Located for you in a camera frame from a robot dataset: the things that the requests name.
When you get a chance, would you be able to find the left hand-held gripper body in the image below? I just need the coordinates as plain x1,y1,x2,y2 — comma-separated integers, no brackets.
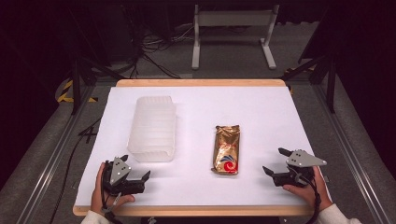
102,156,147,197

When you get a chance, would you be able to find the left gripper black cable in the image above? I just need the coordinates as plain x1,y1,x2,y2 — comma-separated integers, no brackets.
100,191,124,224

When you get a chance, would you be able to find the person's left hand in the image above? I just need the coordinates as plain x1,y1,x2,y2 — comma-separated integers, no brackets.
90,161,136,215

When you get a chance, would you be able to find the aluminium floor rail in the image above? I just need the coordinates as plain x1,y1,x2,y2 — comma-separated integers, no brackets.
312,83,394,224
14,83,96,224

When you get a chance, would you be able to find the translucent plastic container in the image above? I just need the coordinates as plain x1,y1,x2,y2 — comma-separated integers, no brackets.
126,95,177,163

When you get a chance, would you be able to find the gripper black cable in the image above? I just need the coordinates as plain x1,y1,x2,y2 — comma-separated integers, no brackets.
100,191,124,224
297,174,322,224

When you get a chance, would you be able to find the gold snack packet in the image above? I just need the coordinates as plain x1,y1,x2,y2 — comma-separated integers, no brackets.
211,124,241,176

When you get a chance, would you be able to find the black tripod stand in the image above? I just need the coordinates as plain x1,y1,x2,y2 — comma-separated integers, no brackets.
64,8,125,116
278,6,339,115

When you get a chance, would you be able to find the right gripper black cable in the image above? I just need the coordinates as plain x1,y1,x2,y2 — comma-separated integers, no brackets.
297,174,322,224

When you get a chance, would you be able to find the white paper sheet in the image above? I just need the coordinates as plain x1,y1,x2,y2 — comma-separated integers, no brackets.
75,86,316,208

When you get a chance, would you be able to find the person's right hand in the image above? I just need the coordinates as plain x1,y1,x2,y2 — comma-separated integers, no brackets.
282,165,333,213

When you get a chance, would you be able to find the bundle of black floor cables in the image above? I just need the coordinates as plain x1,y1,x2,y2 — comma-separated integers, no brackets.
120,6,195,79

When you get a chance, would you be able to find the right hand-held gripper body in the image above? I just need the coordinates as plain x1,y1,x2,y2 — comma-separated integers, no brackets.
272,148,328,188

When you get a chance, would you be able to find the white metal stand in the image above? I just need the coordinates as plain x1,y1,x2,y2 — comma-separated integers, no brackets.
191,4,280,71

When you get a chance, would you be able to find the thin black floor cable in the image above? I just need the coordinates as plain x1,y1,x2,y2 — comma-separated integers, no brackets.
49,117,103,224

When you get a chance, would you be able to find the wooden table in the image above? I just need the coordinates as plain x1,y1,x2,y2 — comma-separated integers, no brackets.
72,78,316,217

